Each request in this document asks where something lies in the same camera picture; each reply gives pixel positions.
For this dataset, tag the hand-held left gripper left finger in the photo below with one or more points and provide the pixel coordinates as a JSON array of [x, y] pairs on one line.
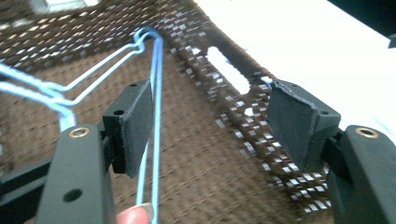
[[130, 130]]

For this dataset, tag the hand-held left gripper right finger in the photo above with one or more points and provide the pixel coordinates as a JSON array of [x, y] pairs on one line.
[[299, 124]]

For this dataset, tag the brown woven basket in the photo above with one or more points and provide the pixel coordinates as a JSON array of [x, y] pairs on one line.
[[205, 174]]

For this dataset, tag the white table mat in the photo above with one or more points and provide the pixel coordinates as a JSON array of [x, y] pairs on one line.
[[311, 46]]

